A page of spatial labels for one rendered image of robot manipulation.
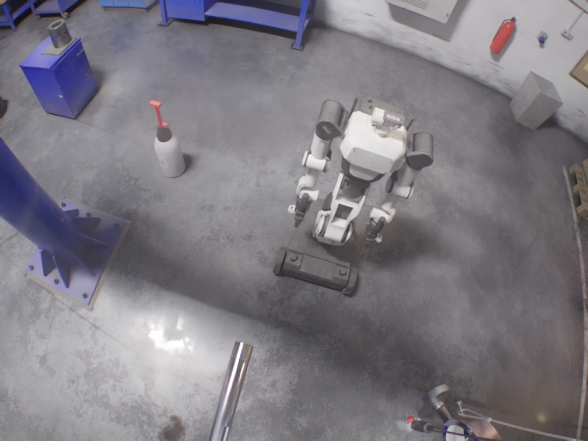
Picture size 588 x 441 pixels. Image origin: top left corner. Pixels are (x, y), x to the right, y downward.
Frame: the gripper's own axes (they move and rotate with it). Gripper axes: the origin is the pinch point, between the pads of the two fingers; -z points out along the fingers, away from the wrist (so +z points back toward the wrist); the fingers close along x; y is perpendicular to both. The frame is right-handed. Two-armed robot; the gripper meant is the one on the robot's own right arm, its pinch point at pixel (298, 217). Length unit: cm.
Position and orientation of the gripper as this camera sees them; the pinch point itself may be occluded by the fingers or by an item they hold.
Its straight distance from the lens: 199.7
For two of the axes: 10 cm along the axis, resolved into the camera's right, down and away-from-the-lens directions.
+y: 9.6, 2.9, -0.1
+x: -2.3, 7.5, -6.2
